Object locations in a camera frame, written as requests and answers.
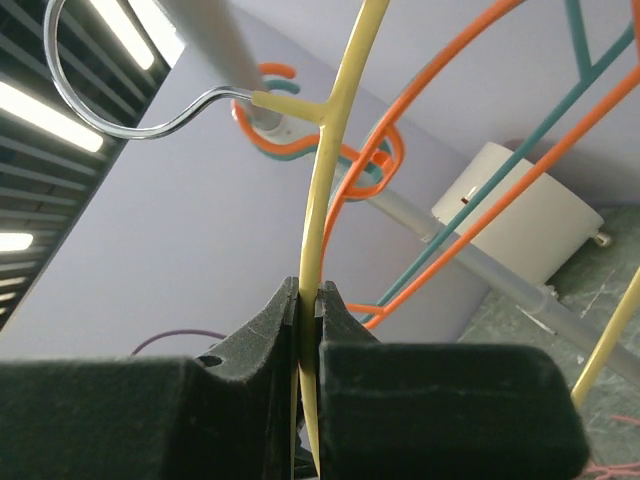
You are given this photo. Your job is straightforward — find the orange plastic hanger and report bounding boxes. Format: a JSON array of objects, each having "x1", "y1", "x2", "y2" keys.
[{"x1": 232, "y1": 0, "x2": 640, "y2": 329}]

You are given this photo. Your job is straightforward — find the beige round drawer cabinet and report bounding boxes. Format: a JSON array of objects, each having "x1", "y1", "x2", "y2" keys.
[{"x1": 432, "y1": 142, "x2": 604, "y2": 285}]

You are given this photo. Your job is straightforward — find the yellow plastic hanger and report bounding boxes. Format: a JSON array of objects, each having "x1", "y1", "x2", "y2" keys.
[{"x1": 43, "y1": 1, "x2": 639, "y2": 478}]

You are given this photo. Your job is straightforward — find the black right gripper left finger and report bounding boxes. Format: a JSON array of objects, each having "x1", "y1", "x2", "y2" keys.
[{"x1": 1, "y1": 278, "x2": 298, "y2": 479}]

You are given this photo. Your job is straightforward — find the teal plastic hanger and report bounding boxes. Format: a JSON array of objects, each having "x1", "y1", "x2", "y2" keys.
[{"x1": 246, "y1": 1, "x2": 639, "y2": 328}]

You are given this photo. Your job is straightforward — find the pink wire hanger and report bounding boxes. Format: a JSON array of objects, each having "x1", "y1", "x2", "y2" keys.
[{"x1": 582, "y1": 413, "x2": 639, "y2": 479}]

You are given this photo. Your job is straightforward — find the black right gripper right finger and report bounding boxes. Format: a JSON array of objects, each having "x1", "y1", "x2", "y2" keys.
[{"x1": 318, "y1": 281, "x2": 590, "y2": 479}]

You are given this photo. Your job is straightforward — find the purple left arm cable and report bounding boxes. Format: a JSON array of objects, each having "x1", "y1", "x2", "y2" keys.
[{"x1": 130, "y1": 328, "x2": 229, "y2": 357}]

